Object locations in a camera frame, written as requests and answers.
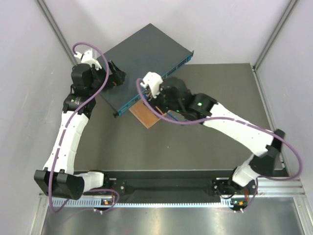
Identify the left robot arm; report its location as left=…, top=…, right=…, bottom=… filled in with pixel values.
left=34, top=61, right=126, bottom=200

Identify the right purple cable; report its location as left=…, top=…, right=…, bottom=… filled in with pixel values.
left=135, top=78, right=303, bottom=213

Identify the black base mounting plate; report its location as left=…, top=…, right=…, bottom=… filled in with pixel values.
left=55, top=170, right=289, bottom=204

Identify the grey table mat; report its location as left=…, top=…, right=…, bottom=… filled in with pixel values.
left=60, top=63, right=286, bottom=171

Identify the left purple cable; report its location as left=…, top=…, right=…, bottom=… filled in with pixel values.
left=47, top=43, right=120, bottom=213

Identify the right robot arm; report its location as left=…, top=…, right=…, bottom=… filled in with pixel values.
left=147, top=73, right=282, bottom=194

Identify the blue-grey network switch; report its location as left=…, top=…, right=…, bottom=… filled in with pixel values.
left=100, top=23, right=193, bottom=116

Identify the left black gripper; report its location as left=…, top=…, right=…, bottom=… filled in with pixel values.
left=88, top=60, right=126, bottom=96

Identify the blue ethernet cable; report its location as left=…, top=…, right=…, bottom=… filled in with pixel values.
left=143, top=94, right=180, bottom=122

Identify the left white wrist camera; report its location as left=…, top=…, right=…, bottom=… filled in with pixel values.
left=74, top=48, right=102, bottom=71

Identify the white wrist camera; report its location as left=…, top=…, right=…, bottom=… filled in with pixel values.
left=74, top=48, right=102, bottom=71
left=140, top=72, right=163, bottom=98

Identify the purple cable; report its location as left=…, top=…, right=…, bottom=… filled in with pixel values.
left=47, top=43, right=120, bottom=213
left=135, top=78, right=303, bottom=213

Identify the wooden board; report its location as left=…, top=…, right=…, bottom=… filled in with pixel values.
left=129, top=100, right=160, bottom=129

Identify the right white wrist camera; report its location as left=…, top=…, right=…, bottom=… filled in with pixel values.
left=140, top=72, right=163, bottom=98

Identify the perforated cable duct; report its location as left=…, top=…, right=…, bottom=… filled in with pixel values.
left=48, top=197, right=235, bottom=209

